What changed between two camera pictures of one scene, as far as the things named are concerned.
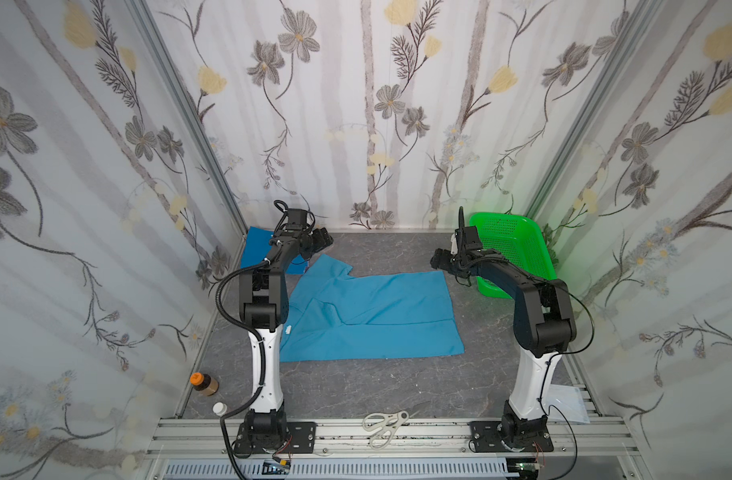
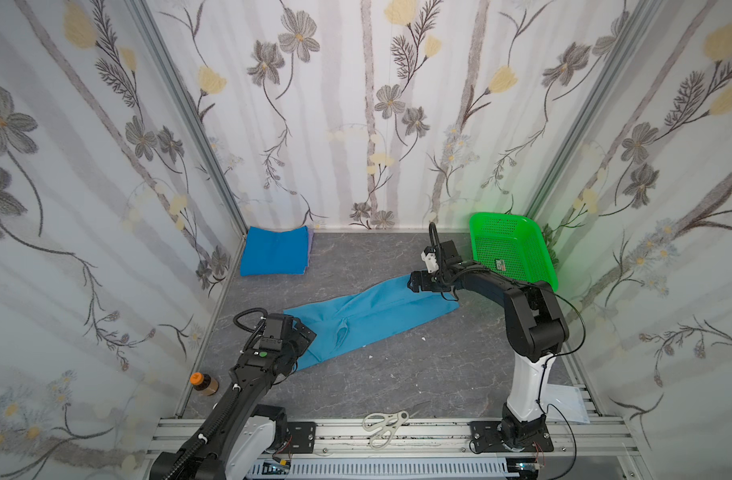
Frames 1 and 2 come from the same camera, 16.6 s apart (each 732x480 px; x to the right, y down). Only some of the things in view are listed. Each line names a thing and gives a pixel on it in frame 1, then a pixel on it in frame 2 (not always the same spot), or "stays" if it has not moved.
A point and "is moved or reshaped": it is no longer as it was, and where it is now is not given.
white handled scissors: [385, 425] stays
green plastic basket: [519, 240] stays
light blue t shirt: [332, 314] is moved or reshaped
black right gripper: [443, 261] → [423, 282]
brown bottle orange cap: [204, 384] stays
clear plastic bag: [569, 400] stays
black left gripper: [317, 241] → [300, 335]
